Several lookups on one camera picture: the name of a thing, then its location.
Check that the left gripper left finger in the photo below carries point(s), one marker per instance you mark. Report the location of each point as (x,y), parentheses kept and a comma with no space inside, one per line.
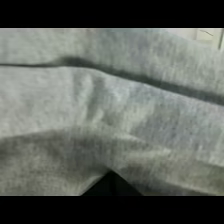
(101,188)

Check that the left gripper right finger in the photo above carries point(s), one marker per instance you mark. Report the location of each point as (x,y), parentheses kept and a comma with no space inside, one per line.
(125,188)

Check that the grey sweatshirt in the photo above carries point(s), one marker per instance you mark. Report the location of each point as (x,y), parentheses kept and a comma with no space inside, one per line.
(110,110)

